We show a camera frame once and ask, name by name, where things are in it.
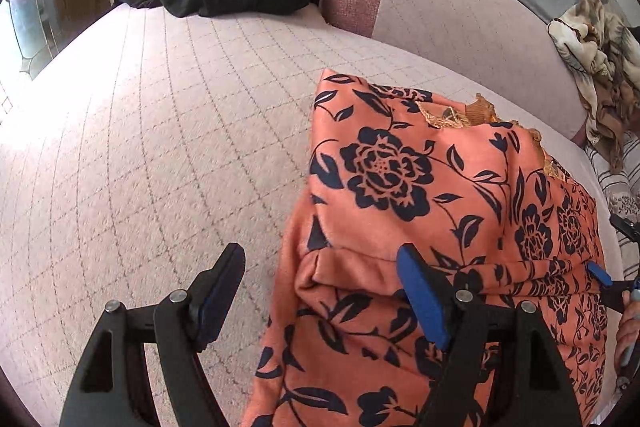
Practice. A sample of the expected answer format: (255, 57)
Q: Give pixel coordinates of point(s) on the orange floral garment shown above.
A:
(483, 204)

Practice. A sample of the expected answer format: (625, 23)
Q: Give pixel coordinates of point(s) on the striped floral pillow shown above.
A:
(621, 190)

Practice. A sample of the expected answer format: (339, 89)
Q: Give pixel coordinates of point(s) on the pink quilted bolster cushion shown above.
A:
(499, 44)

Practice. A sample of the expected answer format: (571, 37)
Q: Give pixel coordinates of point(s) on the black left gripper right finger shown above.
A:
(531, 385)

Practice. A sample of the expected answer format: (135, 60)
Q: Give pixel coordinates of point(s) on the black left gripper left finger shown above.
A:
(111, 384)

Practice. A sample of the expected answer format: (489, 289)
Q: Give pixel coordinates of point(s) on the person's right hand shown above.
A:
(628, 328)

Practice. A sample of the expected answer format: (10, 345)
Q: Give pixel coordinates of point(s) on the brown beige patterned blanket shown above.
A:
(602, 55)

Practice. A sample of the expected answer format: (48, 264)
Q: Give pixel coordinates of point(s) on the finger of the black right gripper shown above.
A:
(599, 274)
(629, 229)

